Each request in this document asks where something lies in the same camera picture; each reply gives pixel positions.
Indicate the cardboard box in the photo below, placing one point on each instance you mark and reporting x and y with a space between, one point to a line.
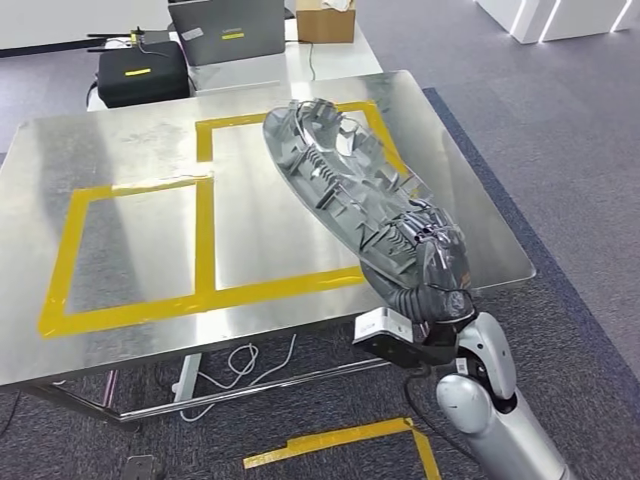
324 26

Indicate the grey laptop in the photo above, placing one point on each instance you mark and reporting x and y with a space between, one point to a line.
230 30

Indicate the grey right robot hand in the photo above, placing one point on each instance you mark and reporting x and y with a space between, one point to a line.
447 285

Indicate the black carrying case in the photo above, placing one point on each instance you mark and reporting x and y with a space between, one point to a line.
143 79

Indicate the yellow workbench tape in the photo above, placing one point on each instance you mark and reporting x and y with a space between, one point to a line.
205 238

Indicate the yellow floor tape square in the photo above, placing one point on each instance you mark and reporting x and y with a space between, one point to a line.
340 437

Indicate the steel workbench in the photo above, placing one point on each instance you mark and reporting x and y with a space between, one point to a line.
125 152

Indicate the white power strip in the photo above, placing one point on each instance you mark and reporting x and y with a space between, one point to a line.
187 378

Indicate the white table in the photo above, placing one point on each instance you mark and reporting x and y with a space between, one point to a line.
324 63

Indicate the white lit display block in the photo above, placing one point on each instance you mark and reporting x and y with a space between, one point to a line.
515 16
585 16

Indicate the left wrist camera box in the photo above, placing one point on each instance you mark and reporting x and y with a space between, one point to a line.
143 469

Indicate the grey plastic wheel hubcap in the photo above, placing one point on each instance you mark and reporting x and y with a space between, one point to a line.
340 179

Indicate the white paper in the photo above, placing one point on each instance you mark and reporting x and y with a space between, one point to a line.
337 4

